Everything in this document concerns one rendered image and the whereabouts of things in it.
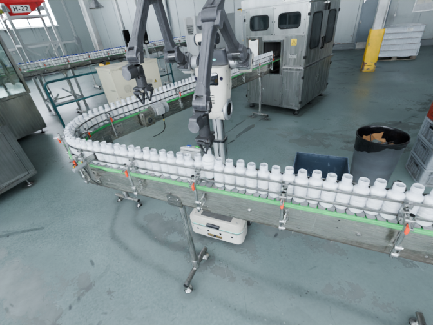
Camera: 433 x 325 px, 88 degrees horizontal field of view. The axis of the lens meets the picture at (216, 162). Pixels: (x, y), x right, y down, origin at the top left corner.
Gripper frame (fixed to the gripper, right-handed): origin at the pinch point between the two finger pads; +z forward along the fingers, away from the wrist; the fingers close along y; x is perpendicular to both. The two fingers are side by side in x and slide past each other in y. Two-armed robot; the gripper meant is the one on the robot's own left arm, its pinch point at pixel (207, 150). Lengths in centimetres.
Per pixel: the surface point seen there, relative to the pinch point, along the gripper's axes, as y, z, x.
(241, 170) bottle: -2.3, 7.3, -19.0
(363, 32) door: 1196, 33, -188
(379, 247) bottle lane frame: -5, 34, -83
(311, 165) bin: 53, 33, -51
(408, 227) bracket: -13, 13, -86
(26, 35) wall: 756, -84, 1386
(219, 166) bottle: -2.8, 6.7, -7.5
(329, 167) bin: 53, 33, -63
